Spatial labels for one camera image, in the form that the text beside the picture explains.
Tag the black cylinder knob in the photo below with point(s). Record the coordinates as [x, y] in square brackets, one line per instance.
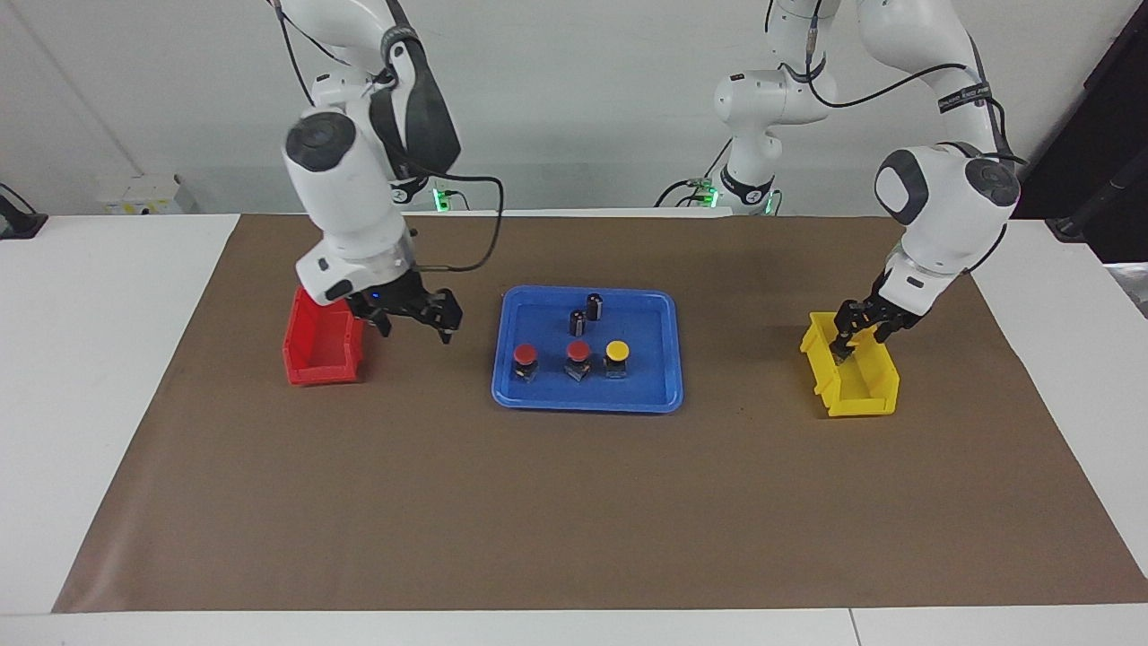
[594, 306]
[578, 323]

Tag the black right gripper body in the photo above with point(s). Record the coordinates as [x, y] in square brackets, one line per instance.
[408, 301]

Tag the blue plastic tray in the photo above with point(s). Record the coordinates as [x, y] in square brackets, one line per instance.
[547, 395]

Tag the brown paper table mat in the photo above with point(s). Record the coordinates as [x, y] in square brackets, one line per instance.
[574, 502]

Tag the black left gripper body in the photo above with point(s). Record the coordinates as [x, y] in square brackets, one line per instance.
[883, 309]

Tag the black clamp mount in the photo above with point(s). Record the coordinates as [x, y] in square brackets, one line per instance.
[18, 224]

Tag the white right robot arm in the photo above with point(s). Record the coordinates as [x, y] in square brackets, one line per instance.
[345, 188]

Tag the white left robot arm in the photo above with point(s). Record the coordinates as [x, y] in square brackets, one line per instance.
[951, 206]

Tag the red plastic bin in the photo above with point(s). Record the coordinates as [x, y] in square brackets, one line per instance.
[314, 354]

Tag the red push button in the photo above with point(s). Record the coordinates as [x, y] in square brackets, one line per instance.
[525, 353]
[578, 349]

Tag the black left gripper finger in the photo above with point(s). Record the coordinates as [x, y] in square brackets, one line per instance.
[844, 343]
[885, 334]

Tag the white box yellow label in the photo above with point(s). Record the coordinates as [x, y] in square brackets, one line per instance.
[143, 193]

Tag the black equipment stand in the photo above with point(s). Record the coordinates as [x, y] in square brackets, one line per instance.
[1103, 135]

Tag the grey crinkled sheet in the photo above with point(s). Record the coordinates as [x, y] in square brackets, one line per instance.
[1132, 287]

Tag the yellow push button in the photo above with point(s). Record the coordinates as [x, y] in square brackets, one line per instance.
[617, 349]

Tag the yellow plastic bin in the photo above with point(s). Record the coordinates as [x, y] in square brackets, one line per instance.
[865, 395]

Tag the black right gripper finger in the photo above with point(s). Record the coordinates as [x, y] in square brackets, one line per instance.
[381, 323]
[450, 325]

